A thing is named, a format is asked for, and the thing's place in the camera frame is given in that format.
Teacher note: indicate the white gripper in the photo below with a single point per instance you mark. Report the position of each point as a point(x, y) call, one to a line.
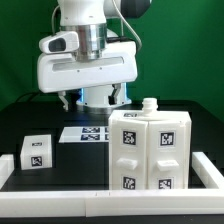
point(62, 72)

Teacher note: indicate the white cabinet door panel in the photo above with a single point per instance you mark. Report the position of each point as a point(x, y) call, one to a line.
point(127, 154)
point(166, 155)

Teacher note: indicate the white cabinet top block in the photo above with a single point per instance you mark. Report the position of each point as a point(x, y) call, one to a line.
point(36, 152)

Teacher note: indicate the white cabinet body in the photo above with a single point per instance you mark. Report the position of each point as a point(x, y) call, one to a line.
point(149, 113)

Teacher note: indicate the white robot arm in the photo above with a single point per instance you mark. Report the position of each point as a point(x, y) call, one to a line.
point(84, 54)

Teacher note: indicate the white marker base plate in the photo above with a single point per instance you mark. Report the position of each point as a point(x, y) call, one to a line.
point(84, 134)

